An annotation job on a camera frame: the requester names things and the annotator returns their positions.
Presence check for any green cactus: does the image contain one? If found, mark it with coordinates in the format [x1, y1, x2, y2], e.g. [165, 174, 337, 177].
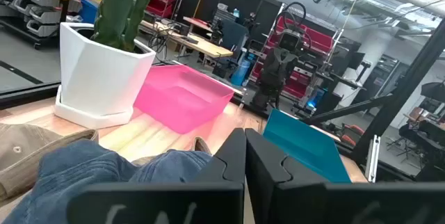
[90, 0, 159, 53]

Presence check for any silver metal bracket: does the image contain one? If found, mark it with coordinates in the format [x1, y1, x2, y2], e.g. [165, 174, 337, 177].
[364, 134, 382, 184]

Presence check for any small wooden desk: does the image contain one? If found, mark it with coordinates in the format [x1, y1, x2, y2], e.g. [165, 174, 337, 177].
[182, 15, 213, 33]

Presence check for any orange vacuum cleaner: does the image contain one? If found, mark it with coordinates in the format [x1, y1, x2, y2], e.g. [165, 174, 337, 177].
[339, 122, 366, 147]

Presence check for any dark office chair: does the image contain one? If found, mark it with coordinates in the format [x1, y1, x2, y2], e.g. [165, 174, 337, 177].
[211, 18, 250, 79]

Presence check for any blue barrel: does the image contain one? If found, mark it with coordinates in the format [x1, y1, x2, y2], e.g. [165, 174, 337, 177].
[230, 58, 252, 87]

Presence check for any white faceted plant pot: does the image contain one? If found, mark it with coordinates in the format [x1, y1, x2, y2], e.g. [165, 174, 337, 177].
[54, 22, 156, 130]

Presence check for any teal plastic tray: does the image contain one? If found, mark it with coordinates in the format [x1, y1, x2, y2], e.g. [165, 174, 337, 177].
[262, 109, 352, 184]

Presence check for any long wooden desk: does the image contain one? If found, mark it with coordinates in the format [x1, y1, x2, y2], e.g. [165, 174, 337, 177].
[41, 0, 234, 60]

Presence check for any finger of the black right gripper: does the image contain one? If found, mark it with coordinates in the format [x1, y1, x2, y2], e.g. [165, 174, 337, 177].
[261, 65, 282, 89]
[280, 64, 298, 89]

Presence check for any pink red plastic tray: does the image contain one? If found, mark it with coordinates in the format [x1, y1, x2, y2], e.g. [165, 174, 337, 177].
[133, 64, 235, 135]

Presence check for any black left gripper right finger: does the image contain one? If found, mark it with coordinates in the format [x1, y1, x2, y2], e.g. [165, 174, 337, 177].
[245, 129, 445, 224]

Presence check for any blue storage bin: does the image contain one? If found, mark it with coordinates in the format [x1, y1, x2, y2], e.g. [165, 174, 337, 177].
[79, 0, 101, 24]

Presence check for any blue denim cap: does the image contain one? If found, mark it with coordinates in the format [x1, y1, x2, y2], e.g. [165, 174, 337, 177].
[1, 139, 213, 224]

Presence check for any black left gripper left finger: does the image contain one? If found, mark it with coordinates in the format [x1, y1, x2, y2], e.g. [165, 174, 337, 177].
[67, 128, 247, 224]

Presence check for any black aluminium table frame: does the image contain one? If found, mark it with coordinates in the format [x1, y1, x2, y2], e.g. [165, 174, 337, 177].
[0, 18, 445, 183]

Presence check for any grey storage bin shelf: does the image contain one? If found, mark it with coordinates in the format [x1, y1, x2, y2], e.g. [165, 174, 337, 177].
[0, 0, 92, 49]

